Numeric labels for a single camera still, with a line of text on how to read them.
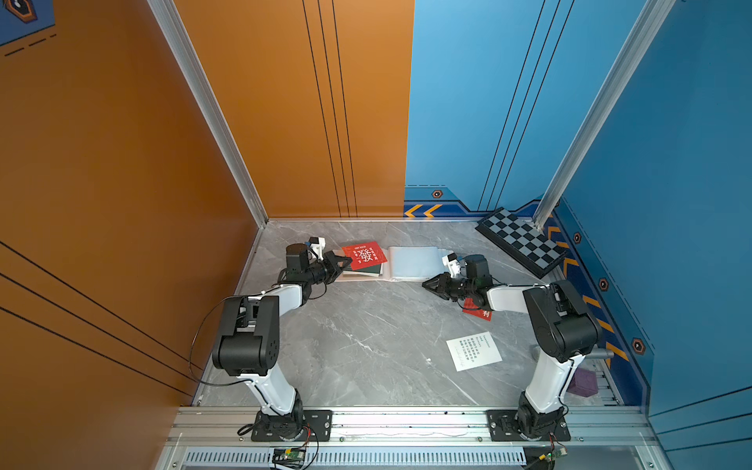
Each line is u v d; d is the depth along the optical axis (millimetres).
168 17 696
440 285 872
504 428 725
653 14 696
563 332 502
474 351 862
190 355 708
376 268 985
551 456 703
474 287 790
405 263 1056
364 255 961
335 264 847
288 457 722
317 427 738
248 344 487
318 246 875
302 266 753
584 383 761
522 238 1104
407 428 756
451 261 914
